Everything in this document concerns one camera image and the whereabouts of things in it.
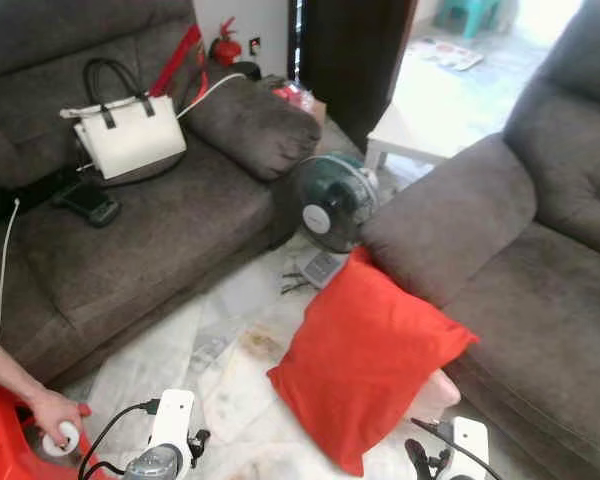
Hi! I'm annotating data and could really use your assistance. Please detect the person bare hand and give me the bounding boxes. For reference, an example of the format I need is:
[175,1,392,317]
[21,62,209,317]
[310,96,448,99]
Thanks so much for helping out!
[28,388,93,446]

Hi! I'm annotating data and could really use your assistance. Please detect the printed floor mat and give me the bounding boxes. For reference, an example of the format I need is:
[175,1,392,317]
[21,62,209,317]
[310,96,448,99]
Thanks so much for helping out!
[405,38,486,73]

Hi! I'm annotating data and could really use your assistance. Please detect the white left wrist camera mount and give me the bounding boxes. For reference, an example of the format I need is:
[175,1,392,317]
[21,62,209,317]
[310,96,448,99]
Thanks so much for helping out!
[148,389,197,456]

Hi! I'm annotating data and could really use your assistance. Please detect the teal plastic stool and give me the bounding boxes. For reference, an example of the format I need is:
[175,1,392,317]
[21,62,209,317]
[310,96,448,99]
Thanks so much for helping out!
[432,0,503,39]

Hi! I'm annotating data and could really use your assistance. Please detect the white low table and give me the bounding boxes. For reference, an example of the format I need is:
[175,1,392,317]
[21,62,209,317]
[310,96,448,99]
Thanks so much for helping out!
[364,60,526,171]

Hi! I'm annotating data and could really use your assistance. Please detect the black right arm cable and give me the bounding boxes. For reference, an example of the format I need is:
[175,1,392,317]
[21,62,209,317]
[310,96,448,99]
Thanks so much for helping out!
[410,418,503,480]

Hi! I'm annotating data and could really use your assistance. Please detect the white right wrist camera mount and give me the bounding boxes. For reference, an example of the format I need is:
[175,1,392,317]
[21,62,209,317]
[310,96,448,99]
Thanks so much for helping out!
[445,416,491,480]

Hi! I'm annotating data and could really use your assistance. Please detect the red fire extinguisher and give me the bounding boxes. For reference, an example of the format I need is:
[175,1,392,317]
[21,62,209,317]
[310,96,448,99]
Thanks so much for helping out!
[210,17,243,67]

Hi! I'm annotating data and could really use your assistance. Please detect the white round handle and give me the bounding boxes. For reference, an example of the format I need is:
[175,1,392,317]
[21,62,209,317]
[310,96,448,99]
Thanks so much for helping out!
[42,420,81,458]

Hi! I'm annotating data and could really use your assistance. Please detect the red packaged item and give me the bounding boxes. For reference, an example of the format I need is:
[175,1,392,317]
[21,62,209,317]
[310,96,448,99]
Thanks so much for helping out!
[270,80,316,111]

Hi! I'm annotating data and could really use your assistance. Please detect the white handbag black handles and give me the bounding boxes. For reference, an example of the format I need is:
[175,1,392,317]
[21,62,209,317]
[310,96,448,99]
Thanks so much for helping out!
[60,58,188,186]

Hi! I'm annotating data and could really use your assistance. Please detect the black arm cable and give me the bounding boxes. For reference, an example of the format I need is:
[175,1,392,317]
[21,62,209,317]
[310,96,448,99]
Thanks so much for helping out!
[77,398,161,480]
[410,418,503,480]

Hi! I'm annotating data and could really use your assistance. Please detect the red pillow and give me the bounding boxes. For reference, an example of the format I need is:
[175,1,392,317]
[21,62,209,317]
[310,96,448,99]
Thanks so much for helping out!
[267,245,479,477]

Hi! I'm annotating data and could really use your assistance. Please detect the red plastic stool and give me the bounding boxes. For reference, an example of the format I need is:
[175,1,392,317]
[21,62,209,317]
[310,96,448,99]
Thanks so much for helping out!
[0,380,111,480]

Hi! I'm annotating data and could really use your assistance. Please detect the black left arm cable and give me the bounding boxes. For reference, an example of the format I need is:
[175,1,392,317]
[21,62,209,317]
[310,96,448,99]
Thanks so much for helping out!
[77,398,161,480]

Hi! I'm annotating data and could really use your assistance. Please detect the red fabric strap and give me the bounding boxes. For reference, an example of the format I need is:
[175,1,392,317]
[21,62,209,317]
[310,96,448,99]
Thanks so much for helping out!
[148,24,205,101]

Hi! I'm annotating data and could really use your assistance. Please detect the white cable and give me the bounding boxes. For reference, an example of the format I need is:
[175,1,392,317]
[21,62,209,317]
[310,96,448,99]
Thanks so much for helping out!
[176,72,249,119]
[0,197,22,343]

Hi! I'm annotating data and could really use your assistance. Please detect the black fan cord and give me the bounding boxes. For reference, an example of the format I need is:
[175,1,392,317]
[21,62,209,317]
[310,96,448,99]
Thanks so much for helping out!
[280,268,316,296]

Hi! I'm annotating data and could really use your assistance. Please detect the green floor fan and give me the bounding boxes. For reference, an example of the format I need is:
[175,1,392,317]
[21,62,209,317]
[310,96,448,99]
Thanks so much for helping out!
[292,152,381,291]

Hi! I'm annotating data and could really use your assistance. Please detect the long grey fabric sofa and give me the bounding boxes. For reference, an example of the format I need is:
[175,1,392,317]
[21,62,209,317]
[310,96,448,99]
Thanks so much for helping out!
[0,0,323,389]

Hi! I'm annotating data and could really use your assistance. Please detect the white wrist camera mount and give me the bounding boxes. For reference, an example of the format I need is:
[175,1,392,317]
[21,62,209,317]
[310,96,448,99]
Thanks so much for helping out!
[445,416,491,480]
[148,389,197,456]

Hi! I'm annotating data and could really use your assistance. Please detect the dark wooden door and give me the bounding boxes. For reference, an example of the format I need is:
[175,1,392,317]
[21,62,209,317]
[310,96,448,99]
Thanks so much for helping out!
[298,0,419,151]

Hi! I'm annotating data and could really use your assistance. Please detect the brown cardboard box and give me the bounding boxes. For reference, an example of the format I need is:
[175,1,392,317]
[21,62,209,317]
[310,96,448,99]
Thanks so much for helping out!
[305,95,329,126]

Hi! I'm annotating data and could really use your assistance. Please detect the black handheld device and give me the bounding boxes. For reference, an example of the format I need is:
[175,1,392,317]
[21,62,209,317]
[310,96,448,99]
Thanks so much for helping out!
[55,180,121,228]

